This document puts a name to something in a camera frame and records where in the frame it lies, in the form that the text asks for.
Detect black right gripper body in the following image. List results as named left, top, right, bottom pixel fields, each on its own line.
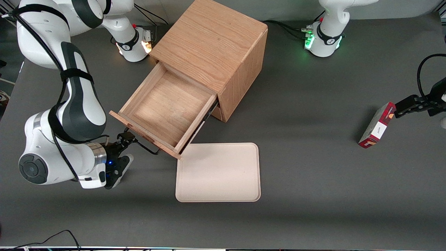
left=105, top=140, right=123, bottom=167

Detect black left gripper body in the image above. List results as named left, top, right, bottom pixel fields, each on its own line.
left=427, top=77, right=446, bottom=117

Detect black metal drawer handle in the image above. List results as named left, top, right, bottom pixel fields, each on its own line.
left=124, top=128, right=161, bottom=155

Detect wooden drawer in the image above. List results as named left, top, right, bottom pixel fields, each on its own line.
left=109, top=62, right=220, bottom=160

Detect wooden drawer cabinet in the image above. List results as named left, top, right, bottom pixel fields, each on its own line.
left=150, top=0, right=269, bottom=123

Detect red and white carton box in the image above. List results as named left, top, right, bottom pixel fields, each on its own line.
left=358, top=102, right=397, bottom=149

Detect beige rectangular tray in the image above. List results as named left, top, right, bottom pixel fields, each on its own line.
left=175, top=143, right=261, bottom=203

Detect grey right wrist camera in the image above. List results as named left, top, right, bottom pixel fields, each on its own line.
left=104, top=154, right=134, bottom=190

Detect black looping gripper cable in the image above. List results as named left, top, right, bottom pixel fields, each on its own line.
left=417, top=53, right=446, bottom=100

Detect black cable at table edge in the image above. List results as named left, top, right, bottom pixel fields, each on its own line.
left=0, top=229, right=82, bottom=251

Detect black right arm base cables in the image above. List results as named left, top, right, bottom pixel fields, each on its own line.
left=133, top=5, right=170, bottom=28

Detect black arm base cables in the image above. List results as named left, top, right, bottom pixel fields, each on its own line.
left=133, top=5, right=170, bottom=28
left=262, top=20, right=315, bottom=40

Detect black cable strapped along arm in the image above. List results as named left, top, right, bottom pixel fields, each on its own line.
left=1, top=10, right=109, bottom=182

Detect black left arm base cables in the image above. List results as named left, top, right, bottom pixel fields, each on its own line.
left=262, top=20, right=315, bottom=40

